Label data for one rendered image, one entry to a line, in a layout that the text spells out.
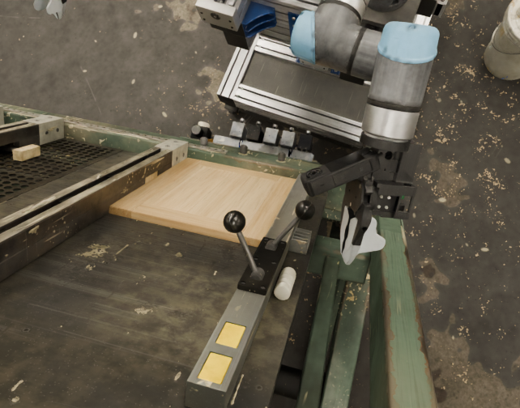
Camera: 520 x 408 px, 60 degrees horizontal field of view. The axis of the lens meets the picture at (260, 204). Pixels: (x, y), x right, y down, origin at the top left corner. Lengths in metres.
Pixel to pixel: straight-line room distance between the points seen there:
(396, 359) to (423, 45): 0.42
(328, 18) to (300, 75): 1.55
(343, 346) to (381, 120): 0.97
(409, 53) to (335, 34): 0.15
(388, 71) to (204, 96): 1.99
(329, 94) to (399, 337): 1.69
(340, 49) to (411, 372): 0.48
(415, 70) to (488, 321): 1.88
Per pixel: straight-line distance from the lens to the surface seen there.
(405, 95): 0.64
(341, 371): 1.51
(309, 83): 2.29
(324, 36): 0.75
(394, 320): 0.75
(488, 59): 2.65
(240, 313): 0.70
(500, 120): 2.59
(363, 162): 0.66
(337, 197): 1.43
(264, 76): 2.32
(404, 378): 0.65
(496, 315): 2.42
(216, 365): 0.61
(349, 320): 1.49
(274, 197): 1.23
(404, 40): 0.64
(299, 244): 0.98
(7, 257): 0.85
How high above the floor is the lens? 2.27
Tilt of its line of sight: 77 degrees down
